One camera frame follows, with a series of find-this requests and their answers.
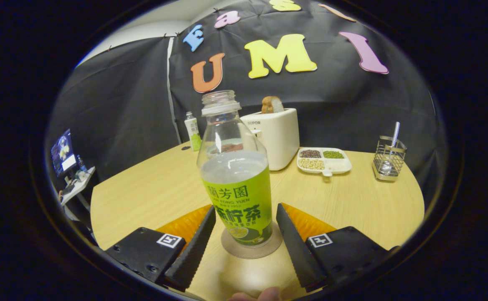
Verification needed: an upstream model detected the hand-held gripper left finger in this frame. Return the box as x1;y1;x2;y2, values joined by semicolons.
105;204;218;293

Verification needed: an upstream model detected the brown bread slice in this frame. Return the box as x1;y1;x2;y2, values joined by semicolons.
261;96;285;115

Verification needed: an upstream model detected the round brown coaster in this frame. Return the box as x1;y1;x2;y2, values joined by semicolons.
221;221;284;260

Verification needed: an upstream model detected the cream toaster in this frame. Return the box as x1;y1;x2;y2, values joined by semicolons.
239;107;300;172

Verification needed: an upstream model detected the black backdrop cloth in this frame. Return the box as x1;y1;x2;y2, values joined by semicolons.
45;0;447;198

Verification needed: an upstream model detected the small white green bottle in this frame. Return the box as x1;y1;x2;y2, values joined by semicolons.
184;111;203;152

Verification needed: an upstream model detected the green label juice bottle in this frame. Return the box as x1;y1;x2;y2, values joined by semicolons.
196;89;274;247

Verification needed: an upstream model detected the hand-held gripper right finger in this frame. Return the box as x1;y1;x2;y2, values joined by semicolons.
275;202;399;293

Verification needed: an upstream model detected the metal spoon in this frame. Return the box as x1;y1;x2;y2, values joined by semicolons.
379;121;401;176

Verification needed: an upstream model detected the wire utensil holder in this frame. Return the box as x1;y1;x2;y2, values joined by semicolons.
371;135;408;181

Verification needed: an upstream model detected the white side desk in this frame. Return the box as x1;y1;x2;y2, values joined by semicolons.
59;166;97;207

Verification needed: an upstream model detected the white divided bean tray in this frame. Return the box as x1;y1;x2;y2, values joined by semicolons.
297;147;353;177

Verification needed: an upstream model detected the wooden table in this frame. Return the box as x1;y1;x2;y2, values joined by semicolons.
90;141;425;301

